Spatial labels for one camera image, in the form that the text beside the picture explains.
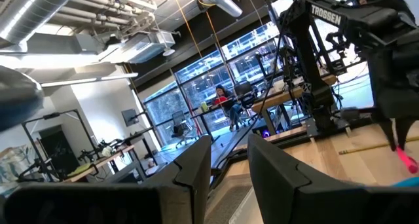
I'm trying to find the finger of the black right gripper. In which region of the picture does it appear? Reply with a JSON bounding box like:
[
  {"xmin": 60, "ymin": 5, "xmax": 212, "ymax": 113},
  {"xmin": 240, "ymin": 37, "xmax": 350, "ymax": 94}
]
[
  {"xmin": 396, "ymin": 117, "xmax": 418, "ymax": 151},
  {"xmin": 379, "ymin": 118, "xmax": 399, "ymax": 152}
]

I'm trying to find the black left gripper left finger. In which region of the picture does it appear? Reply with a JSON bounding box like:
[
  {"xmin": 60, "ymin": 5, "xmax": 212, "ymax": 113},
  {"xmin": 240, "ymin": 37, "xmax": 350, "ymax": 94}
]
[{"xmin": 3, "ymin": 135, "xmax": 212, "ymax": 224}]

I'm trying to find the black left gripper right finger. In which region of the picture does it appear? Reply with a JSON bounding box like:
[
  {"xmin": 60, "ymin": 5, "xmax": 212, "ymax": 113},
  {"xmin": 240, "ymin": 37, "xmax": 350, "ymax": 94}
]
[{"xmin": 247, "ymin": 134, "xmax": 419, "ymax": 224}]

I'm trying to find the yellow pencil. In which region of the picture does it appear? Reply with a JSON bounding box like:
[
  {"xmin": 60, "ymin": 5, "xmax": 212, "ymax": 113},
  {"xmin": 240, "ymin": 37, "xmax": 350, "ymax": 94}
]
[{"xmin": 338, "ymin": 136, "xmax": 419, "ymax": 155}]

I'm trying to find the pink highlighter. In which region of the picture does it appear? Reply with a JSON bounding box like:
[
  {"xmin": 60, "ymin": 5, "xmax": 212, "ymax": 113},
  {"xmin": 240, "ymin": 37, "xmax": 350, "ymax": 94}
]
[{"xmin": 395, "ymin": 146, "xmax": 419, "ymax": 174}]

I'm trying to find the grey office chair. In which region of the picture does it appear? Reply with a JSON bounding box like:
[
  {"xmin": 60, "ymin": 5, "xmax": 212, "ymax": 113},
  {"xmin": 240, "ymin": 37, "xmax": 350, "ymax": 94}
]
[{"xmin": 170, "ymin": 110, "xmax": 199, "ymax": 149}]

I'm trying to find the wooden workbench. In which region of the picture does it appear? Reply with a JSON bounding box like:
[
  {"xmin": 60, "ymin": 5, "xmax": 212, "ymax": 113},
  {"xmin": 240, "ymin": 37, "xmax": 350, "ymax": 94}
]
[{"xmin": 64, "ymin": 144, "xmax": 136, "ymax": 184}]

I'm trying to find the black desk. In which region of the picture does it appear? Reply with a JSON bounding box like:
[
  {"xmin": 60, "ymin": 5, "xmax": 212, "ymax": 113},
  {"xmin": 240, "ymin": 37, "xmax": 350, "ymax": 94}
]
[{"xmin": 191, "ymin": 101, "xmax": 236, "ymax": 143}]

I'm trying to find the wooden table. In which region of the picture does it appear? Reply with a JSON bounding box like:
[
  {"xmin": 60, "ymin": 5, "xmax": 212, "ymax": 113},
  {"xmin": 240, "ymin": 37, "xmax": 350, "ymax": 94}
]
[{"xmin": 251, "ymin": 73, "xmax": 338, "ymax": 136}]

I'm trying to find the yellow-green cloth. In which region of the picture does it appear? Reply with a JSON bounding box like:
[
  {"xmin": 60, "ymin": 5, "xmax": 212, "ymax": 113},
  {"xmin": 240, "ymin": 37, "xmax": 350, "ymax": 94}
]
[{"xmin": 67, "ymin": 162, "xmax": 92, "ymax": 177}]

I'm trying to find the black office chair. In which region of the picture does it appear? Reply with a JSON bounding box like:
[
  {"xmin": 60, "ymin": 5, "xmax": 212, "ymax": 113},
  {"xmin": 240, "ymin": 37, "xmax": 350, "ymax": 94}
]
[{"xmin": 234, "ymin": 81, "xmax": 259, "ymax": 122}]

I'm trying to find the long ceiling light fixture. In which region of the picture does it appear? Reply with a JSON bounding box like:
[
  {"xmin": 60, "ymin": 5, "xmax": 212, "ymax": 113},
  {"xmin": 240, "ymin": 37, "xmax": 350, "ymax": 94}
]
[{"xmin": 41, "ymin": 72, "xmax": 139, "ymax": 88}]

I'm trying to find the grey ceiling ventilation unit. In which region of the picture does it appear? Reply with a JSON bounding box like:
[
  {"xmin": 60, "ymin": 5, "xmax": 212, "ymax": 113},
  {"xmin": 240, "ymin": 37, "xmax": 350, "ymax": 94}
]
[{"xmin": 98, "ymin": 29, "xmax": 177, "ymax": 65}]

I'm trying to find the dark grey rounded object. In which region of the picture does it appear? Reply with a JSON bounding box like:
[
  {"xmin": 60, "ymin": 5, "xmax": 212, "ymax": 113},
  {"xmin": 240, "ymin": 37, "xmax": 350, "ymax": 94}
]
[{"xmin": 0, "ymin": 65, "xmax": 45, "ymax": 132}]

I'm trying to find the beige ceiling pipe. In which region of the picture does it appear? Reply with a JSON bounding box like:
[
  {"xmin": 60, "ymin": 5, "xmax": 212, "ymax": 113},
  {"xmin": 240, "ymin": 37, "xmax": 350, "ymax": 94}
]
[
  {"xmin": 60, "ymin": 6, "xmax": 132, "ymax": 26},
  {"xmin": 74, "ymin": 0, "xmax": 145, "ymax": 15}
]

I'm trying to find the wall-mounted monitor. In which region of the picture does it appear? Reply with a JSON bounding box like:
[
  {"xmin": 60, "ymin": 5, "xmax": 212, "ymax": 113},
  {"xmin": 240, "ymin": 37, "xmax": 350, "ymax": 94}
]
[{"xmin": 120, "ymin": 108, "xmax": 140, "ymax": 127}]

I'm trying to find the black frame robot rig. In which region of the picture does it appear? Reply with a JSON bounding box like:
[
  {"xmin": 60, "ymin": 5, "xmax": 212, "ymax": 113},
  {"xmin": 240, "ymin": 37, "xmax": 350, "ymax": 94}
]
[{"xmin": 21, "ymin": 108, "xmax": 96, "ymax": 183}]

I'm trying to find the yellow hanging cable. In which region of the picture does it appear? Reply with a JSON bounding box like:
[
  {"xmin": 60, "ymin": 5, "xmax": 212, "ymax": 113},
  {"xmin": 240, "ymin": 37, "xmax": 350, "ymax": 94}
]
[
  {"xmin": 173, "ymin": 0, "xmax": 206, "ymax": 60},
  {"xmin": 198, "ymin": 0, "xmax": 230, "ymax": 84}
]

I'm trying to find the silver ceiling duct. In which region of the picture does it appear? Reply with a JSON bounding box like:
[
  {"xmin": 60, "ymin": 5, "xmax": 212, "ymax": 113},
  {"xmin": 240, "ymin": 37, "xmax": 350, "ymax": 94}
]
[
  {"xmin": 0, "ymin": 0, "xmax": 81, "ymax": 45},
  {"xmin": 192, "ymin": 0, "xmax": 244, "ymax": 18}
]

